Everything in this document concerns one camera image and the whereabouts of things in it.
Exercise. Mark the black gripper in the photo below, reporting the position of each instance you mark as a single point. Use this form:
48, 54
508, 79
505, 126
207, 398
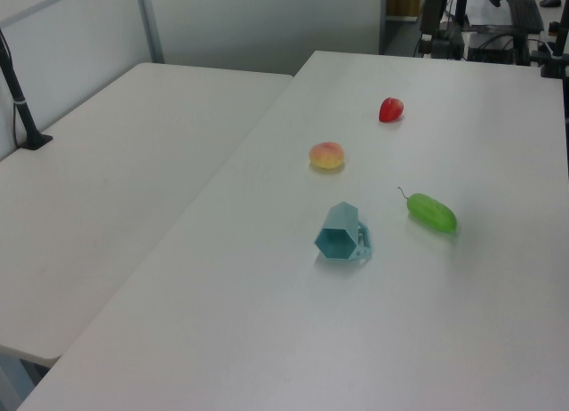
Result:
432, 11

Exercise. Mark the teal hexagonal mug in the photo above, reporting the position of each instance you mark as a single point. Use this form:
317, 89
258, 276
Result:
340, 233

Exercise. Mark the black equipment box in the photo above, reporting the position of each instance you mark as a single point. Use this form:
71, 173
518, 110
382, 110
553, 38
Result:
450, 44

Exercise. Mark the black vertical pole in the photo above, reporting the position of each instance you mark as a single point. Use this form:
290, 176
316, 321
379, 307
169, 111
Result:
461, 6

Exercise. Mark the red toy strawberry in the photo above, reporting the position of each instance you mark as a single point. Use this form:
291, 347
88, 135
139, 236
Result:
390, 110

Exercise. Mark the black computer mouse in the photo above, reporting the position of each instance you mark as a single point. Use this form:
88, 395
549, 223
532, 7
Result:
550, 2

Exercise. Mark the toy peach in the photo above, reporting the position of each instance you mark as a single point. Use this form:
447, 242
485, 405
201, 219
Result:
326, 155

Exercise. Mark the green toy cucumber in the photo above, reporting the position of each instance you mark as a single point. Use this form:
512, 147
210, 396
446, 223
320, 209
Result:
433, 213

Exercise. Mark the black pole with base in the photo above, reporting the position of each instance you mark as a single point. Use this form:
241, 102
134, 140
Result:
18, 99

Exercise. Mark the black camera stand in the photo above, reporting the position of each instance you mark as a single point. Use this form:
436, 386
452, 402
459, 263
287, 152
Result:
555, 57

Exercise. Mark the grey partition frame post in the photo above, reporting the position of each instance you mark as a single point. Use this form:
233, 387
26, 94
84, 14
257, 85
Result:
150, 24

